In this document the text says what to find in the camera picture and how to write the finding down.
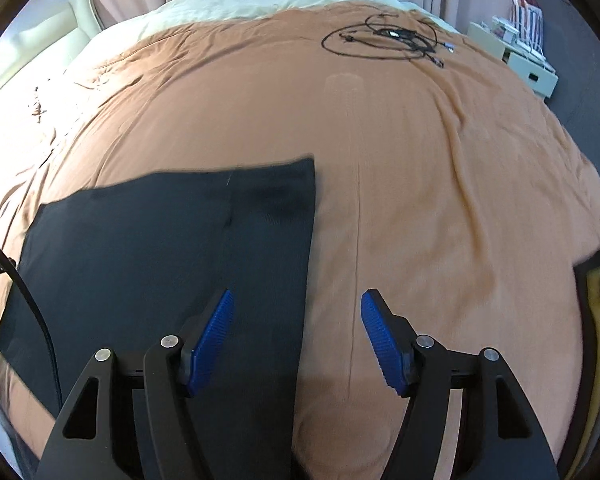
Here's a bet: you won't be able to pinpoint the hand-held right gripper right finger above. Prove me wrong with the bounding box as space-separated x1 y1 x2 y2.
360 288 562 480

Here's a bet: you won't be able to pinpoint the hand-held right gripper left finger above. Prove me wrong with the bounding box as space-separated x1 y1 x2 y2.
34 288 236 480

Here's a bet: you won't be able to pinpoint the black shorts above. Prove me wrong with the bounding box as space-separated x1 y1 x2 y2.
0 157 317 480

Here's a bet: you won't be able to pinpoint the stack of folded clothes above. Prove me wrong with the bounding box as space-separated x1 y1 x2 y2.
573 249 600 480

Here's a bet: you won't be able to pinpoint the brown blanket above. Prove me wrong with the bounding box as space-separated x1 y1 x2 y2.
0 0 600 480

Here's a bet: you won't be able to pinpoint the cream padded headboard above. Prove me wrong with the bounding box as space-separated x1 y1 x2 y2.
0 0 103 113

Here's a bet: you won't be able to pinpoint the white drawer cabinet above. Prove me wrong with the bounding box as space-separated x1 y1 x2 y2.
467 20 559 99

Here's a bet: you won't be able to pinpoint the cream quilt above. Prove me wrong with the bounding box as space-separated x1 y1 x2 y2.
87 0 462 57

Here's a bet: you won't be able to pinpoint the small white box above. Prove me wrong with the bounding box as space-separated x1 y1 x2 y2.
492 16 520 47

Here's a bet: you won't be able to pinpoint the striped paper bag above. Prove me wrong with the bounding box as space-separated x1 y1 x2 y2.
509 0 545 57

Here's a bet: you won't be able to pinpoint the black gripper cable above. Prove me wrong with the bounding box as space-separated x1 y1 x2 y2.
0 227 64 413

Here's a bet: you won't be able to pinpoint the coiled black cable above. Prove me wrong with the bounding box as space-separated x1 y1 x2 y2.
322 12 456 69

